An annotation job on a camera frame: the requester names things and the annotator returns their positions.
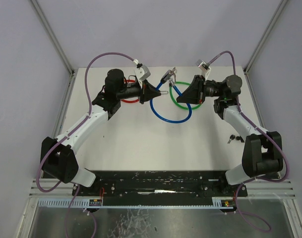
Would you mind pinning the red cable lock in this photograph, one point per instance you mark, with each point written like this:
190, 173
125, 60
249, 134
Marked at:
130, 101

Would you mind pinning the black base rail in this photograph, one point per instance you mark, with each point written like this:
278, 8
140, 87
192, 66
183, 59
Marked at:
160, 188

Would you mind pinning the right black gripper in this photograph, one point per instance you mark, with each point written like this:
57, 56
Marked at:
196, 93

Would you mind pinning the blue lock keys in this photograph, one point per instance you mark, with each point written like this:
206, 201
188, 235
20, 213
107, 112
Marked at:
173, 74

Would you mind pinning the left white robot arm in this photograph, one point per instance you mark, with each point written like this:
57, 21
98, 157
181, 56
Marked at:
58, 155

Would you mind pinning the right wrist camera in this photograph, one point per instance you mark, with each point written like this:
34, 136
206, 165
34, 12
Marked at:
204, 67

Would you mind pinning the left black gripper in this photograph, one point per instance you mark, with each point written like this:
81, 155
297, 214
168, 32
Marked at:
148, 91

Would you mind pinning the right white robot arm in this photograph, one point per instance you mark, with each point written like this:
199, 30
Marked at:
262, 149

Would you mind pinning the blue cable lock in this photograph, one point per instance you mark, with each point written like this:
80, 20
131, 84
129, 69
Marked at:
164, 79

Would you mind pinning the black head key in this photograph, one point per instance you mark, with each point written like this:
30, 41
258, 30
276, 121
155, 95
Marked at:
233, 137

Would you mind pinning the green cable lock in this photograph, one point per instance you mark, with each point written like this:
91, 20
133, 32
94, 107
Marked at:
174, 100

